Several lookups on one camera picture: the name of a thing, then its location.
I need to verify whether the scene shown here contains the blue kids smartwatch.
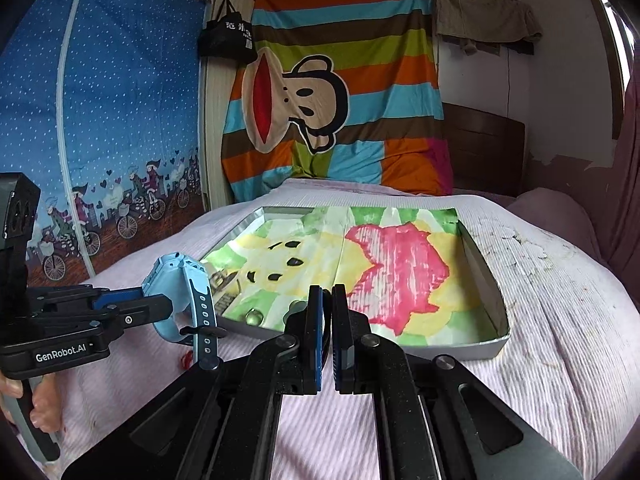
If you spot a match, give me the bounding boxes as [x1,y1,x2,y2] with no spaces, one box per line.
[142,252,226,370]

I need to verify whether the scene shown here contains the left hand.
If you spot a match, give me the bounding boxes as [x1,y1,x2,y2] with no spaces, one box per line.
[0,374,63,434]

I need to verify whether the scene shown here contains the beige hair clip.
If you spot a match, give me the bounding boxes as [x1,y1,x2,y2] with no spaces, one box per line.
[205,263,241,316]

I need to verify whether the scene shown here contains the grey shallow cardboard box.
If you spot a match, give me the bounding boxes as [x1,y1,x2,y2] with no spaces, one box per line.
[198,204,511,362]

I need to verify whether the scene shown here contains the colourful painted paper liner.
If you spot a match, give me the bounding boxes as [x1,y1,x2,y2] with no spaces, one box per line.
[203,206,490,347]

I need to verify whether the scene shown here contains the pink striped bed cover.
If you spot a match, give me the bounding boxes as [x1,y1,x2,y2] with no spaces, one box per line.
[36,180,639,479]

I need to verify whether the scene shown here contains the blue dotted fabric wardrobe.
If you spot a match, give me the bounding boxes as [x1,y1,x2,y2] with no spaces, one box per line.
[1,0,206,286]

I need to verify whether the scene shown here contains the pink pillow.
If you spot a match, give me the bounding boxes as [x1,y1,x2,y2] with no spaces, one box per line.
[506,188,603,263]

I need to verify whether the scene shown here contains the dark wooden headboard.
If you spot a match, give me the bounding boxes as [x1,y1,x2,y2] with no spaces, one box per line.
[442,103,526,197]

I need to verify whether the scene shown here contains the black hanging tote bag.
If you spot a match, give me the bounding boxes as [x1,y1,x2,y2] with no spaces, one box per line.
[198,0,258,66]

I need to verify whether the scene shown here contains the striped monkey cartoon blanket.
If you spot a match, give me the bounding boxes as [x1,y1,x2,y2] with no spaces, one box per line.
[221,0,454,202]

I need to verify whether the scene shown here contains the pink window curtain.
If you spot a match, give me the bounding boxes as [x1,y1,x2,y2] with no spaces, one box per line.
[599,54,640,302]

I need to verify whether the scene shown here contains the olive hanging garment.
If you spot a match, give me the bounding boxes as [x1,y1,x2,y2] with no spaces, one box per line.
[435,0,544,55]

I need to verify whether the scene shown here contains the grey left gripper handle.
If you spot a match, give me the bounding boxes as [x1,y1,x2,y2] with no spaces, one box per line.
[2,376,61,464]

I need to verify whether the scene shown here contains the window with frame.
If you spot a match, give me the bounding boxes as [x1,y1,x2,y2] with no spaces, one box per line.
[599,0,636,140]

